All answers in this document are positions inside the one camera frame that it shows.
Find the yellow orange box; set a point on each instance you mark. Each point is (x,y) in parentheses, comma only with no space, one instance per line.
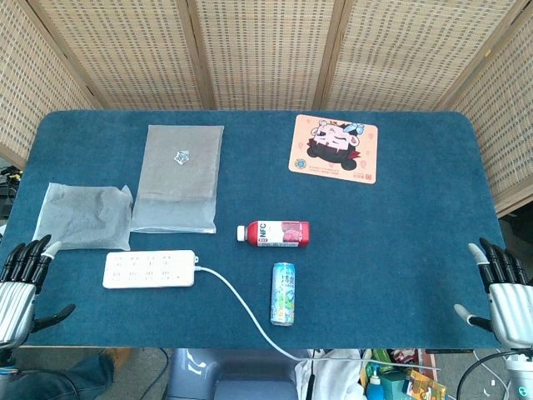
(424,385)

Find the green box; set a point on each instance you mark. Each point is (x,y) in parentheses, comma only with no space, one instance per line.
(395,381)

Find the woven bamboo folding screen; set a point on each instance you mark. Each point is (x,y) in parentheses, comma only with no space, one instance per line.
(266,50)

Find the small crumpled frosted bag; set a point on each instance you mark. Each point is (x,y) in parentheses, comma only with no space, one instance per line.
(83,216)

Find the white cloth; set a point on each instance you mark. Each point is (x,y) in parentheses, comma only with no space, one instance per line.
(329,375)

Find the white power strip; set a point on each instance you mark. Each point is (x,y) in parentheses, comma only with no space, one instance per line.
(149,269)

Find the cartoon pink mouse pad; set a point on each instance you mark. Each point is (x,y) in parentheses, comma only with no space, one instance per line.
(334,148)

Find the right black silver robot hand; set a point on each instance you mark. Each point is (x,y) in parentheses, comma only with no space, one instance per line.
(510,302)

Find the large frosted zip bag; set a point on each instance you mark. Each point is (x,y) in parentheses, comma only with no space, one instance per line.
(178,179)

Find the red NFC juice bottle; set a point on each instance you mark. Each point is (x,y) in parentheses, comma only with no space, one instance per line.
(276,235)

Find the blue green drink can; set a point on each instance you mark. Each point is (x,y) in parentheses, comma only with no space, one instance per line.
(283,293)

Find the blue felt table mat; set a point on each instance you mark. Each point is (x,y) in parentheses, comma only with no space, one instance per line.
(375,250)

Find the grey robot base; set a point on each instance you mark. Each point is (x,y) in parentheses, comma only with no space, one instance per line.
(233,375)

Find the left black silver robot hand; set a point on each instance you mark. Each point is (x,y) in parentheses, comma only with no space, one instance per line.
(16,293)

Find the blue spray bottle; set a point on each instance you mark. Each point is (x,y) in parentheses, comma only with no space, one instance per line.
(376,385)

